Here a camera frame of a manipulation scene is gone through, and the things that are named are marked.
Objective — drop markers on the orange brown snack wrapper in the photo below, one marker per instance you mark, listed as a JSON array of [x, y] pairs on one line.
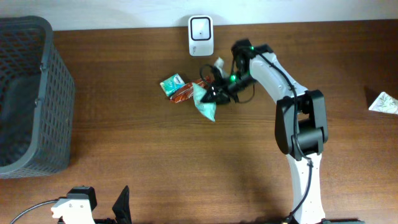
[[186, 92]]

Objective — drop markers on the teal plastic pouch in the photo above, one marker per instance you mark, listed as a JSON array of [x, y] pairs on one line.
[[206, 109]]

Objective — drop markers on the green tissue pack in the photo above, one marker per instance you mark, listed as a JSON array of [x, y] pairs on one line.
[[172, 84]]

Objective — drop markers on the white barcode scanner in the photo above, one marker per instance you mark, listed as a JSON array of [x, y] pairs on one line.
[[200, 36]]

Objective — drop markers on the white bamboo print tube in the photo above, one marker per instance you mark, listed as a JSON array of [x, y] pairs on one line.
[[384, 103]]

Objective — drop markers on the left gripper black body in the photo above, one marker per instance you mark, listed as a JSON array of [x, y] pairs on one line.
[[106, 221]]

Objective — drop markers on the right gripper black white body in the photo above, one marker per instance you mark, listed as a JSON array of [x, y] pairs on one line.
[[227, 88]]

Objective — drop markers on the dark grey plastic basket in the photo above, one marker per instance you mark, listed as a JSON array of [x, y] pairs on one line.
[[37, 100]]

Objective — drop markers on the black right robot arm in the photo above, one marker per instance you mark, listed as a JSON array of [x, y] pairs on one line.
[[301, 128]]

